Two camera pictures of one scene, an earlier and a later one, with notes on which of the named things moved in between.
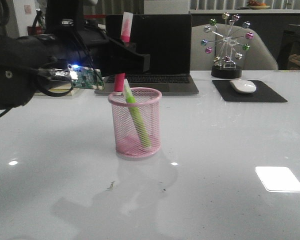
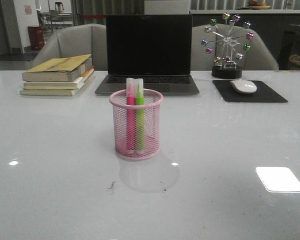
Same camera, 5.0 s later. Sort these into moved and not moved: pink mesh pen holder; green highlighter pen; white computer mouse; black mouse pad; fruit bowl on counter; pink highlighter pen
Moved: green highlighter pen; pink highlighter pen
Not moved: fruit bowl on counter; black mouse pad; pink mesh pen holder; white computer mouse
